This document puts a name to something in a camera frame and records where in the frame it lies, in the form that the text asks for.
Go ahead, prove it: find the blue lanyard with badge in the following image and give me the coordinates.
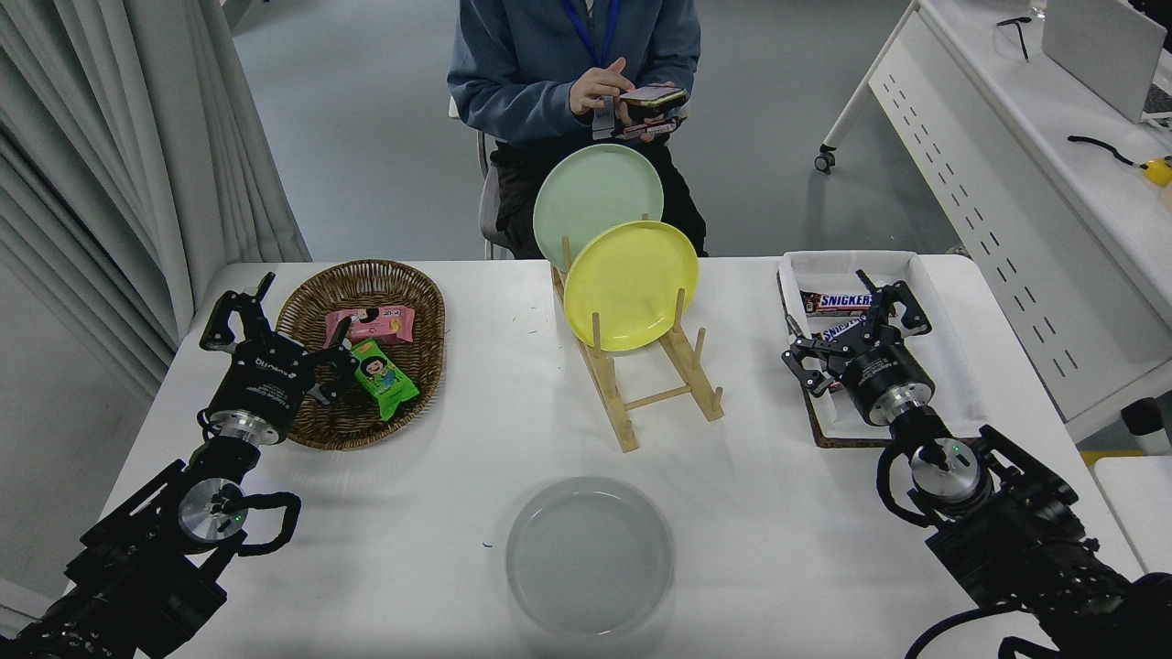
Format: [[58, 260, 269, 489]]
[[560, 0, 624, 141]]

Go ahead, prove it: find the white tray with cork base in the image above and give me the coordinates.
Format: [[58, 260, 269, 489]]
[[776, 250, 990, 449]]

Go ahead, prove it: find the grey curtain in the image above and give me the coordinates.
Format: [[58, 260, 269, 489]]
[[0, 0, 312, 404]]

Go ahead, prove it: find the office chair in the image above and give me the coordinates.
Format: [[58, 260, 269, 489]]
[[476, 128, 515, 260]]

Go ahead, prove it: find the pink snack pack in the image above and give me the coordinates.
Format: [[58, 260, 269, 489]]
[[324, 305, 418, 347]]

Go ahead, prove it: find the smartphone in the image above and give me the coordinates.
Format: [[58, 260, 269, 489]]
[[619, 85, 688, 111]]

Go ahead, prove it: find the wooden plate rack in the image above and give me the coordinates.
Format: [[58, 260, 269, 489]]
[[549, 215, 726, 454]]

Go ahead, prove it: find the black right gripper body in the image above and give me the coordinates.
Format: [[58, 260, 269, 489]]
[[837, 342, 937, 426]]

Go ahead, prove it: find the black cylinder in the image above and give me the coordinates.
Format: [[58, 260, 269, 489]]
[[1119, 398, 1172, 456]]

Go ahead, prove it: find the silver laptop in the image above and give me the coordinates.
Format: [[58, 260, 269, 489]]
[[1042, 0, 1172, 124]]

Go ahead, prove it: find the pale green plate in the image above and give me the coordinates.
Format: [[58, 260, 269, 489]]
[[532, 143, 665, 273]]

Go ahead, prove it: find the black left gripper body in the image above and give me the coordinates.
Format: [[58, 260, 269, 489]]
[[211, 334, 317, 427]]

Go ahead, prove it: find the person's left hand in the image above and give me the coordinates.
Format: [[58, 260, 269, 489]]
[[613, 99, 689, 144]]

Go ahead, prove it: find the person's right hand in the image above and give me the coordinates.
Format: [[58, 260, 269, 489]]
[[570, 57, 634, 116]]

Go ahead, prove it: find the white desk with perforated panel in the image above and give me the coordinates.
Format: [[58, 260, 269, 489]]
[[815, 0, 1172, 440]]

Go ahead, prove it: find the person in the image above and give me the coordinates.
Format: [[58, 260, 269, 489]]
[[447, 0, 709, 260]]

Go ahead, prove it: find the grey plate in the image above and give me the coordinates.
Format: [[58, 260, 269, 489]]
[[505, 476, 676, 639]]

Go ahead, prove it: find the yellow plate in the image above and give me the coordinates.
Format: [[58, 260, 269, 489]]
[[562, 220, 700, 352]]

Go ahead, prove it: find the green snack pack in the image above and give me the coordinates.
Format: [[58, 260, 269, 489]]
[[348, 339, 422, 422]]

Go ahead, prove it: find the black cable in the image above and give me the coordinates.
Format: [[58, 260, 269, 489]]
[[1069, 135, 1145, 170]]

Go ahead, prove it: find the brown wicker basket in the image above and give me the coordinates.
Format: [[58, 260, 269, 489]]
[[275, 259, 448, 451]]

